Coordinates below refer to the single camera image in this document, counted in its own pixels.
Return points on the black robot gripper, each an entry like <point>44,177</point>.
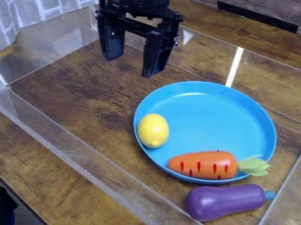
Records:
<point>113,22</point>

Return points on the orange toy carrot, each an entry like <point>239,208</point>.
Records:
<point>215,165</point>

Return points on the yellow toy lemon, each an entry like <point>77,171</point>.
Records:
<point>152,130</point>

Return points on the blue plastic plate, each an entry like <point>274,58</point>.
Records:
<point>210,117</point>

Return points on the purple toy eggplant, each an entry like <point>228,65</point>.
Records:
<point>210,202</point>

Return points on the clear acrylic enclosure wall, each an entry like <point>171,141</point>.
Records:
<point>71,155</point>

